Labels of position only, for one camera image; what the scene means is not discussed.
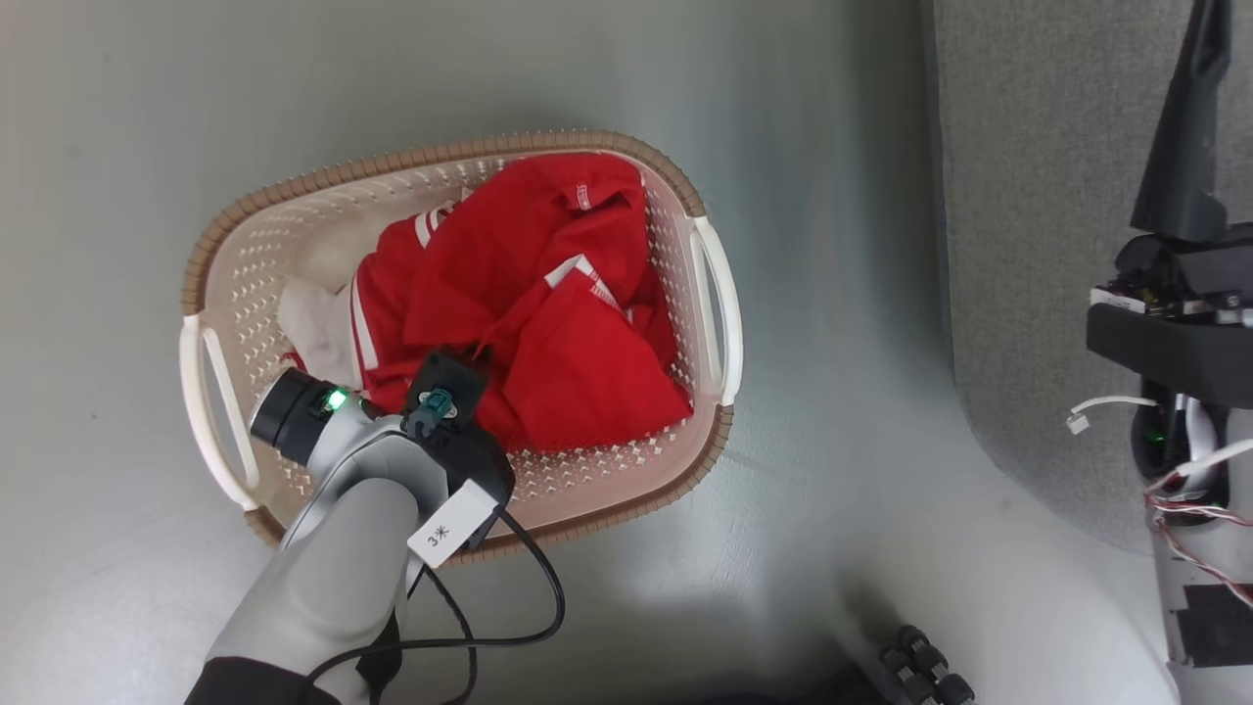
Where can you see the beige laundry basket brown rim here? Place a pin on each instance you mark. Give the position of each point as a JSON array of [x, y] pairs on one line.
[[294, 245]]

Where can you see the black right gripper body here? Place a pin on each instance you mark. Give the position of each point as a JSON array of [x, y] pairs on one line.
[[1189, 269]]

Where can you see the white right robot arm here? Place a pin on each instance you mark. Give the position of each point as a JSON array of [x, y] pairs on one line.
[[1204, 685]]

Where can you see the grey carpet mat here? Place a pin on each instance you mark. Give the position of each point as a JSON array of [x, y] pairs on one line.
[[1038, 245]]

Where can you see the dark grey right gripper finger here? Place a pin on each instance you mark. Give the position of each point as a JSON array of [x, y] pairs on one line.
[[1186, 147]]

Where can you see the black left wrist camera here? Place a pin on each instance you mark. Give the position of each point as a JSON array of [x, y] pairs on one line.
[[452, 377]]

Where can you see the black robot base rollers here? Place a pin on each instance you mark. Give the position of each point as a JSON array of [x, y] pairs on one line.
[[925, 666]]

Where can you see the red garment with white stripes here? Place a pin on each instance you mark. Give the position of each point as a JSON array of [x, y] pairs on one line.
[[548, 362]]

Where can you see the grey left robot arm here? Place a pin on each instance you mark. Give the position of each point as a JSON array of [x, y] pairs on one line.
[[333, 568]]

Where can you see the white cloth garment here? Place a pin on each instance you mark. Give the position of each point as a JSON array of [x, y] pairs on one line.
[[313, 328]]

